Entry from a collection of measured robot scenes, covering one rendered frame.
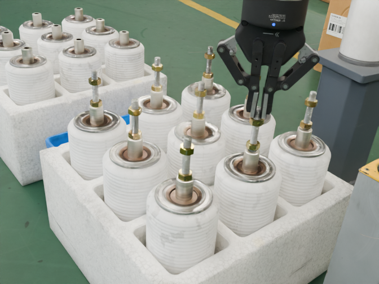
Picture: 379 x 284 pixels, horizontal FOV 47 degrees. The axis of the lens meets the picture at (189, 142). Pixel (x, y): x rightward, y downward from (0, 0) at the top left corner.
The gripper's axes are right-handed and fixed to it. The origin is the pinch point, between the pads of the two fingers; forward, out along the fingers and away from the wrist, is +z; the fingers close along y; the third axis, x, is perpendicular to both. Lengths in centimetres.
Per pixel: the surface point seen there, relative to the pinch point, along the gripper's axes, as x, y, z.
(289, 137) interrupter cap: 9.9, 6.2, 10.2
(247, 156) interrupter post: -0.9, -0.5, 8.0
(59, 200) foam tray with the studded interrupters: 2.2, -30.8, 23.8
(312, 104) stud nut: 7.6, 8.1, 2.9
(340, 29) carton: 107, 30, 18
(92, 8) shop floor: 166, -82, 36
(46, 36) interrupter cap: 45, -51, 10
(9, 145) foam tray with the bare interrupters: 21, -50, 27
